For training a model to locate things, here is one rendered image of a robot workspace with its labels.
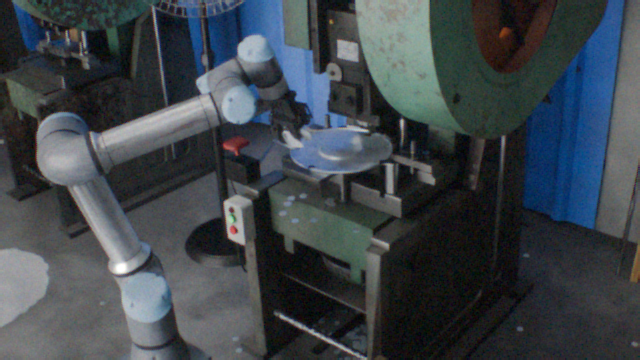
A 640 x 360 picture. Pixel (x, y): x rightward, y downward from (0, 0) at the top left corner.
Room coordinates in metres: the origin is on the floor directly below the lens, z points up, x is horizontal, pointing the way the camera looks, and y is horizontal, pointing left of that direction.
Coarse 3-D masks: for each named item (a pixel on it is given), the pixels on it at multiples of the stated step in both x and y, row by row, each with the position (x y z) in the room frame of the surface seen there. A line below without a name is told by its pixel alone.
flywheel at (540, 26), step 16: (480, 0) 1.63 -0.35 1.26; (496, 0) 1.69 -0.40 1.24; (512, 0) 1.75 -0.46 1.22; (528, 0) 1.58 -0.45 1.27; (544, 0) 1.87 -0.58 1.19; (480, 16) 1.63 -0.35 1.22; (496, 16) 1.69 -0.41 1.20; (528, 16) 1.83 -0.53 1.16; (544, 16) 1.85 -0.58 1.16; (480, 32) 1.63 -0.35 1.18; (496, 32) 1.69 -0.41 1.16; (512, 32) 1.77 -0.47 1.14; (528, 32) 1.83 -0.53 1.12; (544, 32) 1.82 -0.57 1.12; (480, 48) 1.63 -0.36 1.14; (496, 48) 1.70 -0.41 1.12; (512, 48) 1.77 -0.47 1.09; (528, 48) 1.79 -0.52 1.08; (496, 64) 1.70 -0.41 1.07; (512, 64) 1.75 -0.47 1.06
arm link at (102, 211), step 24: (48, 120) 1.45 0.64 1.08; (72, 120) 1.45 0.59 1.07; (72, 192) 1.42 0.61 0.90; (96, 192) 1.43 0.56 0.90; (96, 216) 1.42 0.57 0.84; (120, 216) 1.46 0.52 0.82; (120, 240) 1.44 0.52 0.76; (120, 264) 1.43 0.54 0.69; (144, 264) 1.44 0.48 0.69; (120, 288) 1.44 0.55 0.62
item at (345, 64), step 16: (352, 0) 1.96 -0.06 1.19; (336, 16) 1.90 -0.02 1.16; (352, 16) 1.87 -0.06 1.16; (336, 32) 1.90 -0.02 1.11; (352, 32) 1.87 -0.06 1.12; (336, 48) 1.91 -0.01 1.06; (352, 48) 1.87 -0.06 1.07; (336, 64) 1.90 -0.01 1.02; (352, 64) 1.87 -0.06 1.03; (336, 80) 1.89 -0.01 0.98; (352, 80) 1.87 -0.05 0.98; (336, 96) 1.87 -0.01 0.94; (352, 96) 1.83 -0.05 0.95; (368, 96) 1.84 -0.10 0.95; (352, 112) 1.83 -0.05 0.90; (368, 112) 1.84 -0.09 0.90
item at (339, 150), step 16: (336, 128) 1.99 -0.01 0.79; (352, 128) 1.99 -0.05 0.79; (304, 144) 1.90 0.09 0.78; (320, 144) 1.89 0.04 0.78; (336, 144) 1.87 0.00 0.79; (352, 144) 1.87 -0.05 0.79; (368, 144) 1.88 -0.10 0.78; (384, 144) 1.87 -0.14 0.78; (304, 160) 1.79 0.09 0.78; (320, 160) 1.79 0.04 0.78; (336, 160) 1.78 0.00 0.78; (352, 160) 1.78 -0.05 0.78; (368, 160) 1.77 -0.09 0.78
